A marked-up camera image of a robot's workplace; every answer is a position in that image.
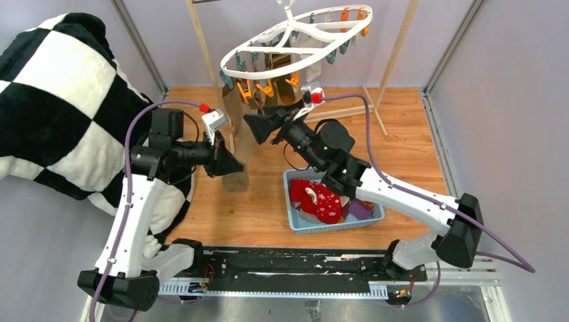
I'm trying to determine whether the wooden drying rack frame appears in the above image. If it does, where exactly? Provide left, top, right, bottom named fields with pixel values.
left=186, top=1, right=420, bottom=136

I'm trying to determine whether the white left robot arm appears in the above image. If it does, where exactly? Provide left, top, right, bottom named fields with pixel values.
left=77, top=107, right=244, bottom=311

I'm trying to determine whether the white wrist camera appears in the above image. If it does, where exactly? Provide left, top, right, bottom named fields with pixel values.
left=199, top=103, right=229, bottom=146
left=293, top=82, right=324, bottom=121

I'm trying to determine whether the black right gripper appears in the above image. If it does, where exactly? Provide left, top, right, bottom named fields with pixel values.
left=242, top=100, right=324, bottom=173

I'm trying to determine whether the argyle brown sock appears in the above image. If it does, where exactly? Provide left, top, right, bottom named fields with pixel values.
left=251, top=52, right=274, bottom=114

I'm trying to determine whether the white sock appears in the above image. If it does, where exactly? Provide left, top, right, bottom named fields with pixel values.
left=297, top=31, right=325, bottom=83

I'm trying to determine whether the green brown striped sock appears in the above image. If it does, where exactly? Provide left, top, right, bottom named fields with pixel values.
left=265, top=54, right=296, bottom=106

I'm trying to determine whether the grey striped sock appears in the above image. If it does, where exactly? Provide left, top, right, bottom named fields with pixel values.
left=299, top=209, right=321, bottom=224

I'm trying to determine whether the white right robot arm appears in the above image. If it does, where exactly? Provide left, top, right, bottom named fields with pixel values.
left=244, top=105, right=483, bottom=280

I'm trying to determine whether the light blue plastic basket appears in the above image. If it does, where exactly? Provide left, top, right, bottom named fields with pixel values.
left=282, top=170, right=385, bottom=234

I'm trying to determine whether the purple orange striped sock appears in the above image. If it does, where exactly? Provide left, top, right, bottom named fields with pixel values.
left=348, top=199, right=374, bottom=221

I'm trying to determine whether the black white checkered blanket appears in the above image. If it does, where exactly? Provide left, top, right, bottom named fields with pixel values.
left=0, top=12, right=195, bottom=246

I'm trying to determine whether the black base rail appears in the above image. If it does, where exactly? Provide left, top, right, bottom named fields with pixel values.
left=162, top=246, right=429, bottom=295

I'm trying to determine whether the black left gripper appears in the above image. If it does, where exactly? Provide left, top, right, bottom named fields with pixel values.
left=172, top=129, right=244, bottom=178

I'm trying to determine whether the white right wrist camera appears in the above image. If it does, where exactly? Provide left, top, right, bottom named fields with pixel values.
left=293, top=82, right=324, bottom=121

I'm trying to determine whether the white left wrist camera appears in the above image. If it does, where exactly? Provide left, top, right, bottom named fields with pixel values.
left=199, top=103, right=229, bottom=146

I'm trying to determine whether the white round clip hanger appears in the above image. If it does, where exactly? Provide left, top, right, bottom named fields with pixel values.
left=220, top=1, right=373, bottom=80

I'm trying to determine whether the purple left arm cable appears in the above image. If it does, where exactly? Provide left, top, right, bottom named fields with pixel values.
left=89, top=100, right=205, bottom=322

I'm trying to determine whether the red snowflake sock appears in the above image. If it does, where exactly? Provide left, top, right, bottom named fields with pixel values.
left=316, top=183, right=344, bottom=225

